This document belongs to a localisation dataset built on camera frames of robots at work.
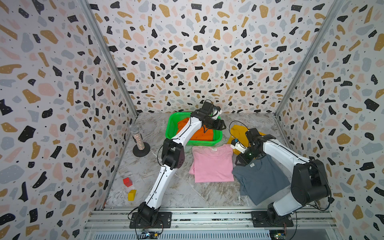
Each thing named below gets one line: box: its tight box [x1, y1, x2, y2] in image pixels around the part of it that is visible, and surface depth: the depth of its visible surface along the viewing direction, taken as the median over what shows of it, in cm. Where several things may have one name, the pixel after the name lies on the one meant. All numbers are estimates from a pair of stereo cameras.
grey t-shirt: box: [232, 154, 291, 206], surface depth 87 cm
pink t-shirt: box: [189, 144, 234, 183], surface depth 94 cm
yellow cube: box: [127, 189, 137, 202], surface depth 82 cm
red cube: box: [123, 177, 133, 187], surface depth 86 cm
